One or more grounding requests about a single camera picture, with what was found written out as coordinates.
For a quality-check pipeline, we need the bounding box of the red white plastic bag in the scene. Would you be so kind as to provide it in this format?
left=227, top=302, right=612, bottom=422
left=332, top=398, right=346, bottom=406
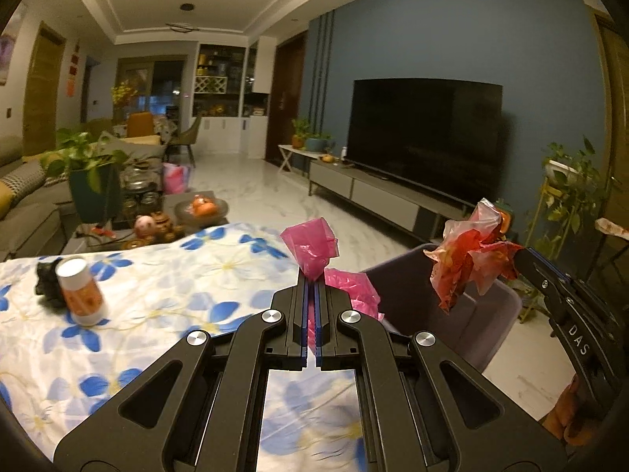
left=424, top=198, right=522, bottom=313

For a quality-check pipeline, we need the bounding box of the white orange paper cup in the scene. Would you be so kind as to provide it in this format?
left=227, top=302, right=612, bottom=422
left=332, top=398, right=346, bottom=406
left=55, top=257, right=105, bottom=327

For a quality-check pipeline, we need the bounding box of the pink plastic bag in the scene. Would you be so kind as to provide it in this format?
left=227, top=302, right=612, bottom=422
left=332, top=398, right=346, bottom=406
left=280, top=218, right=384, bottom=321

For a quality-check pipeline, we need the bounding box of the black plastic bag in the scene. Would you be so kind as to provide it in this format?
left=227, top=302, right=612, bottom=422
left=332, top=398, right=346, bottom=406
left=35, top=258, right=67, bottom=310

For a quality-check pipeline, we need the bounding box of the grey trash bin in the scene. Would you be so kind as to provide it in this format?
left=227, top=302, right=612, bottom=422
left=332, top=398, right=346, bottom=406
left=361, top=243, right=525, bottom=373

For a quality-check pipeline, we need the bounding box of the person's right hand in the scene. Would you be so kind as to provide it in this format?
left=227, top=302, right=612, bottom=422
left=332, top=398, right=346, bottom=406
left=539, top=374, right=600, bottom=448

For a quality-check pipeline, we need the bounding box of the white blue-flowered tablecloth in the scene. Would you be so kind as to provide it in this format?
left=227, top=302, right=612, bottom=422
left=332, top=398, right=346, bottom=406
left=1, top=224, right=367, bottom=471

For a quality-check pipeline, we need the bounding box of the corner plant on stand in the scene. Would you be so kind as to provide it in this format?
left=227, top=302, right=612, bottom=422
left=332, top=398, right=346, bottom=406
left=526, top=136, right=607, bottom=260

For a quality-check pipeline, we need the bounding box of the glass coffee table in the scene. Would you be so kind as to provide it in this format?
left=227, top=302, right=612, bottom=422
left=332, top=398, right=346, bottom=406
left=62, top=191, right=229, bottom=254

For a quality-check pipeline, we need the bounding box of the pink piggy figurine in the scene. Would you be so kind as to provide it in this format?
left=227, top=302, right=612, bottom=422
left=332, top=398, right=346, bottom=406
left=133, top=215, right=157, bottom=239

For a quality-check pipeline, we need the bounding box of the grey tv cabinet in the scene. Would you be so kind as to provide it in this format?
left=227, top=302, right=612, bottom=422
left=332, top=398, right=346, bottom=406
left=309, top=160, right=472, bottom=241

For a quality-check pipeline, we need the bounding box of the fruit bowl with oranges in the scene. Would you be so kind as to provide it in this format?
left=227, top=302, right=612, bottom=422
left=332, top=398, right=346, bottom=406
left=175, top=194, right=229, bottom=228

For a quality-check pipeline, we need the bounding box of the black television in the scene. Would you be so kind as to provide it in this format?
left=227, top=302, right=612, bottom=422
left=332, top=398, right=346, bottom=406
left=346, top=78, right=509, bottom=203

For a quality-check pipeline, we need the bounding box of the grey sectional sofa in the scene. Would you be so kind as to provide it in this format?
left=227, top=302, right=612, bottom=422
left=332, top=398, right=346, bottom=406
left=0, top=135, right=74, bottom=260

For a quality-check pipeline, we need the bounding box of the green potted plant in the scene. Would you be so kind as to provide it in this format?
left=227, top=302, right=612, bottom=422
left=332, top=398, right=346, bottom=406
left=39, top=128, right=128, bottom=227

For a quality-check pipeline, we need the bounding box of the wooden door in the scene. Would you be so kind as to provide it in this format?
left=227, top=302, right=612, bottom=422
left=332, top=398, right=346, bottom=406
left=22, top=21, right=66, bottom=157

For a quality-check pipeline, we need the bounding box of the purple wall painting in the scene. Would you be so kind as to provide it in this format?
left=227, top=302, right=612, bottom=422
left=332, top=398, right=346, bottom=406
left=0, top=3, right=28, bottom=87

